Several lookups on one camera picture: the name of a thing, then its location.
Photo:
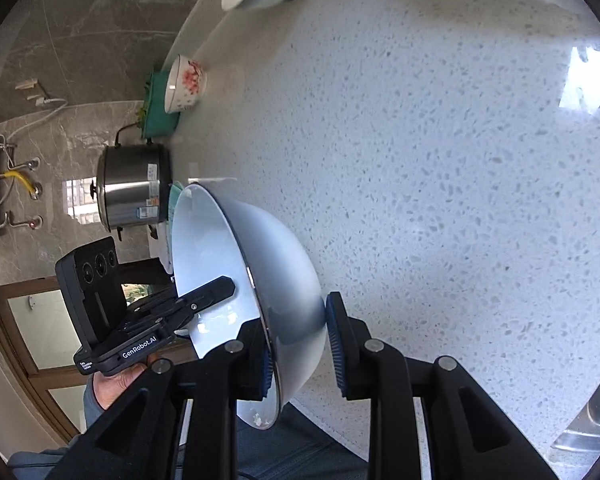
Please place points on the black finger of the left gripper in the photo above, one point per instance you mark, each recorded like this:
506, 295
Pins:
204, 297

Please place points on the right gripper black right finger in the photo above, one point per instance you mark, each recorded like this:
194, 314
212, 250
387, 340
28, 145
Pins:
468, 435

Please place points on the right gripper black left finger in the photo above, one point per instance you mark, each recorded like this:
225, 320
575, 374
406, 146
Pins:
176, 420

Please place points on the small teal floral plate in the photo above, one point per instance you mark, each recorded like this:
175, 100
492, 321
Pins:
167, 259

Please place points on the blue left sleeve forearm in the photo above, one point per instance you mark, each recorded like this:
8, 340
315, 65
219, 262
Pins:
37, 466

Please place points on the person's left hand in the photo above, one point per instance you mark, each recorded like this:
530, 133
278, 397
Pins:
104, 390

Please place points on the stainless steel rice cooker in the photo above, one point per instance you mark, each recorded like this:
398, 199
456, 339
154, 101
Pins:
132, 185

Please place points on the red floral white bowl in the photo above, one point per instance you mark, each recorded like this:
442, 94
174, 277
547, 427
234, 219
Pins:
186, 83

